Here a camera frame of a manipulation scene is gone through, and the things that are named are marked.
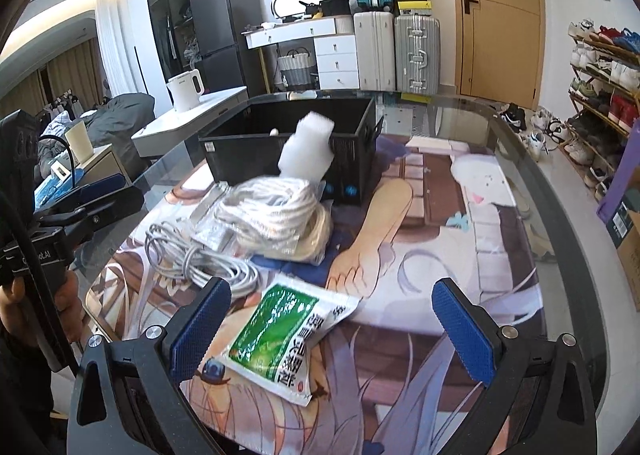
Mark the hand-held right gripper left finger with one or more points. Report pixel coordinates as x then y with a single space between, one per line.
200 322

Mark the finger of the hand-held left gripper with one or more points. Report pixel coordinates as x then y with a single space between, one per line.
115 202
100 183

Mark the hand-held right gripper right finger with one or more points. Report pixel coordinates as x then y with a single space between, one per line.
462 330

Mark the green white printed pouch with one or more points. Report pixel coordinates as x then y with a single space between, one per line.
280 335

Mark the white printed plastic bag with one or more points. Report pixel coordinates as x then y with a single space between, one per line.
210 230

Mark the black cardboard box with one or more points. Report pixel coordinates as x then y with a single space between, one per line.
235 160

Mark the white foam roll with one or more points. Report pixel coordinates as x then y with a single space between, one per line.
305 150

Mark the person's left forearm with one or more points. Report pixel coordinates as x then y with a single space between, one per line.
22 395

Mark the person's left hand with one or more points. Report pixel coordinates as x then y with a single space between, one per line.
66 297

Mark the wooden nightstand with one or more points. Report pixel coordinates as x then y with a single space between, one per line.
102 167

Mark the beige container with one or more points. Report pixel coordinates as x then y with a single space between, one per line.
79 141

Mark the white side table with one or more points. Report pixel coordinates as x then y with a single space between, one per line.
190 122

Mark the tan curtains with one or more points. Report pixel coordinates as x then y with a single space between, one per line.
65 77

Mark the printed table mat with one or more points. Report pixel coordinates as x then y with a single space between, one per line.
415 215

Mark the white electric kettle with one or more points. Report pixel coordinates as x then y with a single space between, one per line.
182 90

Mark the white curtain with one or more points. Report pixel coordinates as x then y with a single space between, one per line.
117 45

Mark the brown cardboard box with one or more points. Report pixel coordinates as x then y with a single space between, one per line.
629 255

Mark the dark glass wardrobe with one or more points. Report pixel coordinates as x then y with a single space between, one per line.
167 10

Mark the black refrigerator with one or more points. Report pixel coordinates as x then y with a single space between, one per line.
225 25

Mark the group of shoes on floor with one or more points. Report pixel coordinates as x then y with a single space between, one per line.
535 127

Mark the white woven basket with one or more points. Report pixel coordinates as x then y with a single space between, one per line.
296 69

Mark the white vanity desk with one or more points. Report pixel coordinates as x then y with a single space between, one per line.
335 57

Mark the oval mirror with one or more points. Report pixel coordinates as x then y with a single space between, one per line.
300 0

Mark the shoe rack with shoes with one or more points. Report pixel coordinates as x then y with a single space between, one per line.
607 100

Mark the silver suitcase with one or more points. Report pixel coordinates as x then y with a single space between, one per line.
417 55

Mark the white suitcase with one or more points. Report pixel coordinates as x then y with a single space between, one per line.
374 52

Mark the wooden door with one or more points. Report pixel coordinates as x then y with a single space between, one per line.
500 20

